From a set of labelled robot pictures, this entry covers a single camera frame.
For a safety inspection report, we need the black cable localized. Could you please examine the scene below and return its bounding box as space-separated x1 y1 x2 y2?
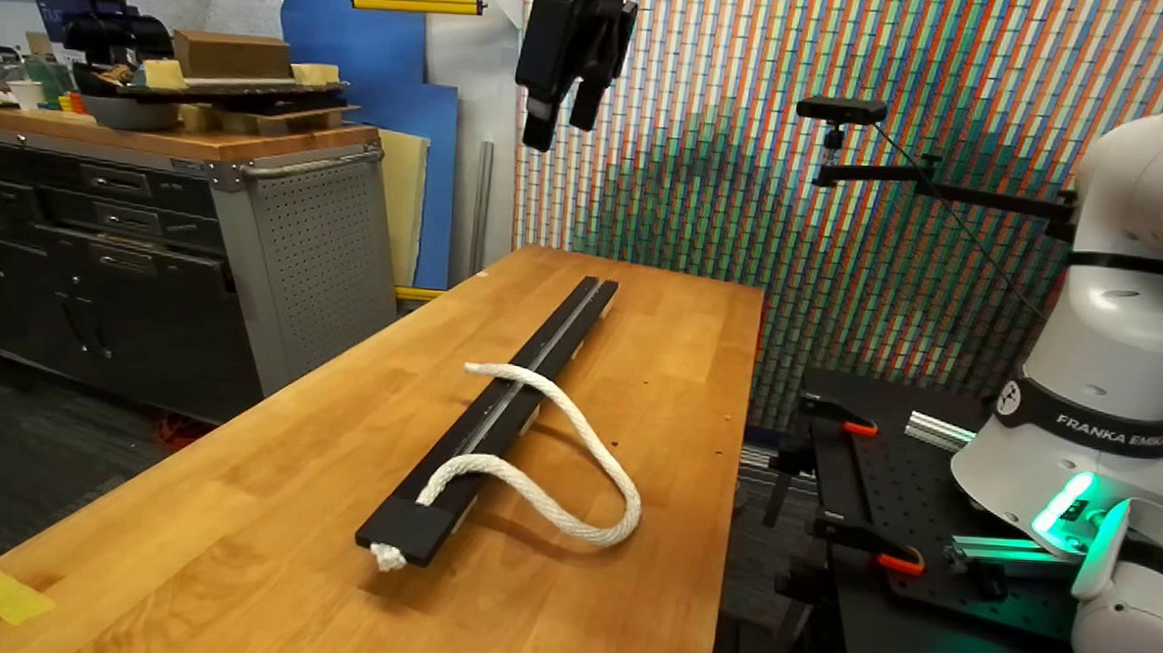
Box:
865 122 1054 321

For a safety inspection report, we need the grey tool cabinet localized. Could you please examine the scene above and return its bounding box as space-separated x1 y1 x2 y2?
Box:
0 105 407 433

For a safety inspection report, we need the wooden pallet piece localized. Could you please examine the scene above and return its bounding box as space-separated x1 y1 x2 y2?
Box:
179 98 363 143

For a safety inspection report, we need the black clamp with orange tip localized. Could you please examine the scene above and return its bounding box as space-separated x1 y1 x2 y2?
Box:
796 393 882 441
810 511 930 579

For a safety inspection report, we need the white foam sheet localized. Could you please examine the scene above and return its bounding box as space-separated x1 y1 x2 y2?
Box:
124 0 288 42

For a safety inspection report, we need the aluminium profile bar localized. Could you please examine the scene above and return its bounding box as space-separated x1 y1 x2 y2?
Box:
904 410 978 454
941 533 1084 584

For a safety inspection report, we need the white rope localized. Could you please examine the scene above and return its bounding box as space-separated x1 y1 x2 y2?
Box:
369 357 649 584

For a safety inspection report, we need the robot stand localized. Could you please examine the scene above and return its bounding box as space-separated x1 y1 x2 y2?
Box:
757 364 1163 653

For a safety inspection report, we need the yellow bar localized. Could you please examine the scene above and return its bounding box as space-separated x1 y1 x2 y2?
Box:
349 0 487 17

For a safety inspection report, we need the black grooved rail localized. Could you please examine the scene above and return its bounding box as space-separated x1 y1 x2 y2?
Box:
353 266 621 577

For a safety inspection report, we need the brown wooden block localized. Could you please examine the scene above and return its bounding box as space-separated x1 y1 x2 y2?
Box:
170 29 295 85

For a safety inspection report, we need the metal rod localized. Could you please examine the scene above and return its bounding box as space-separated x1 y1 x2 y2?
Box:
470 140 496 276

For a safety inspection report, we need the pale yellow board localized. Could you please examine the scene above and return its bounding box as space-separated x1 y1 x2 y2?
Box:
372 128 433 290

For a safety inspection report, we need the grey bowl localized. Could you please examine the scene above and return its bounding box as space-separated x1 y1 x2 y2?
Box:
78 93 183 134

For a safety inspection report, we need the black flat tray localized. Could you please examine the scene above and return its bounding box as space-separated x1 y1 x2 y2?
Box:
111 71 351 113

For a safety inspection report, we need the yellow tape piece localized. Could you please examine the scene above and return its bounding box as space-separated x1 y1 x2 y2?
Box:
0 566 58 628

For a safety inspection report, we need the camera on mount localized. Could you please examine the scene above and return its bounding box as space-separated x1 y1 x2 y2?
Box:
790 93 1085 243

